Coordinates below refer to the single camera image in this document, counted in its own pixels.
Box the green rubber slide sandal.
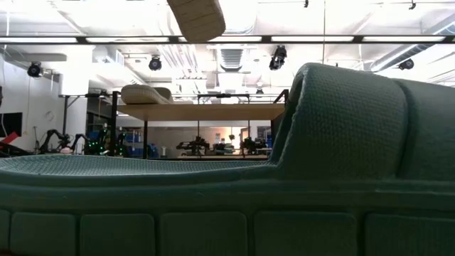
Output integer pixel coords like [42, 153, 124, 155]
[0, 63, 455, 256]

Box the black ceiling spotlight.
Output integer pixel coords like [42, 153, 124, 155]
[397, 58, 415, 71]
[27, 61, 43, 78]
[148, 55, 163, 72]
[269, 45, 288, 71]

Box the wooden shelf with black frame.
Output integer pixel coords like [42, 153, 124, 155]
[108, 88, 289, 160]

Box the black wall screen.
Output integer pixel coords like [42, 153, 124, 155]
[0, 112, 23, 138]

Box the silver ventilation duct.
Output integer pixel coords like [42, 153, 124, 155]
[216, 46, 247, 73]

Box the red bar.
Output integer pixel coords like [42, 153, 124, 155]
[0, 130, 21, 146]

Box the black aluminium table frame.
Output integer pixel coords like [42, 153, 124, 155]
[147, 155, 271, 161]

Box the background robot with green lights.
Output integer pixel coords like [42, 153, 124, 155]
[85, 127, 129, 157]

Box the background robot station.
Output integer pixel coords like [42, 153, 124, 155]
[176, 135, 210, 156]
[240, 137, 269, 156]

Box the overhead frame light bar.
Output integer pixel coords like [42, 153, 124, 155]
[0, 34, 455, 45]

